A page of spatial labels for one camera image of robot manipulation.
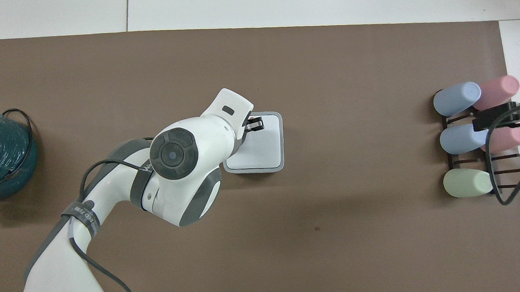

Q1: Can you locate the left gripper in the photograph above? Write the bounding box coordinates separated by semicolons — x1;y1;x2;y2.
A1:
240;114;266;141

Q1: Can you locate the white square plate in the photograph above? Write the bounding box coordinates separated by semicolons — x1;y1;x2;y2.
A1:
220;111;285;176

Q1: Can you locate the light blue cup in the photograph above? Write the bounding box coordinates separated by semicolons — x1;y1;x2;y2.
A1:
439;122;492;156
432;81;483;118

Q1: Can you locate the light green cup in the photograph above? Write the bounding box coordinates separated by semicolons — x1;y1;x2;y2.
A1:
442;167;494;199

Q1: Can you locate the pink cup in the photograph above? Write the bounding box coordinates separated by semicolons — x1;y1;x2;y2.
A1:
472;75;520;111
480;126;520;154

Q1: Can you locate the black cup rack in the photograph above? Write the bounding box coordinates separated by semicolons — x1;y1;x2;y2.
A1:
440;101;520;197

